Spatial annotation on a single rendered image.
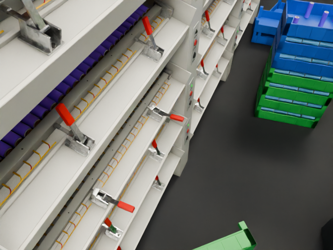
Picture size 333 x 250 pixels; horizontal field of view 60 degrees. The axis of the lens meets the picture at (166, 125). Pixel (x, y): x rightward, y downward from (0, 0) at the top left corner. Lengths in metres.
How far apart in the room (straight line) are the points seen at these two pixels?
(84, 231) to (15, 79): 0.38
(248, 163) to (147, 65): 0.88
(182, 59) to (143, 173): 0.36
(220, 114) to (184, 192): 0.50
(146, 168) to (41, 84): 0.61
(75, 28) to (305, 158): 1.27
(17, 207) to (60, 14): 0.26
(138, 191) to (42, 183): 0.45
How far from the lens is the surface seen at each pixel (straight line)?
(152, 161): 0.92
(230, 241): 0.99
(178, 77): 0.87
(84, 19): 0.40
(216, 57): 1.32
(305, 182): 1.42
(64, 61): 0.36
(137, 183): 0.88
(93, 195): 0.63
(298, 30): 1.28
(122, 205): 0.61
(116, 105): 0.54
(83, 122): 0.51
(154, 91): 0.80
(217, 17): 1.20
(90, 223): 0.64
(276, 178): 1.38
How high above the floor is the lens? 1.12
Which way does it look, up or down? 49 degrees down
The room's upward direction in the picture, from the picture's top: straight up
